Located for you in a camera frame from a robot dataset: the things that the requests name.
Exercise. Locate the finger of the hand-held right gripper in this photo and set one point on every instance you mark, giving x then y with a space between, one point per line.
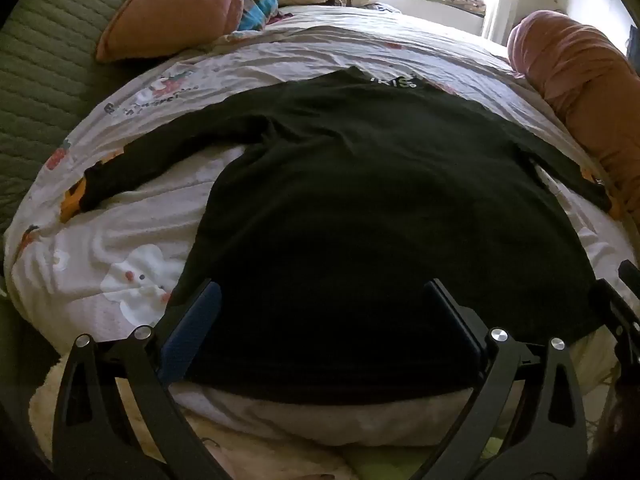
617 320
631 276

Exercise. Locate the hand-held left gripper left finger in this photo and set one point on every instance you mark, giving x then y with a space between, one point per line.
197 317

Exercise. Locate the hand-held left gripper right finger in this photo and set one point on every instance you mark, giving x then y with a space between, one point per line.
457 327

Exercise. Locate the black long-sleeve shirt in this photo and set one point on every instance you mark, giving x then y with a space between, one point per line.
360 200

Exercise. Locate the white strawberry print quilt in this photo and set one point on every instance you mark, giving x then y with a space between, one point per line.
150 240

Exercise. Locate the cream fleece blanket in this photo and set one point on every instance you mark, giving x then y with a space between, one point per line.
280 440

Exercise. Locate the pink rolled blanket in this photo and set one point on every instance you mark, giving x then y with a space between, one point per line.
580 70

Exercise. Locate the green quilted headboard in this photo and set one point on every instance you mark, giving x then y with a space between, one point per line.
45 70

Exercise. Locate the pink pillow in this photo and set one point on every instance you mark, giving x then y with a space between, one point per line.
175 10

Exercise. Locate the blue plaid cloth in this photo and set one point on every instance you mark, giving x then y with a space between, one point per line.
260 7

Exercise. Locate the clutter on window sill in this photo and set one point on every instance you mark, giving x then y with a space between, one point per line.
465 1

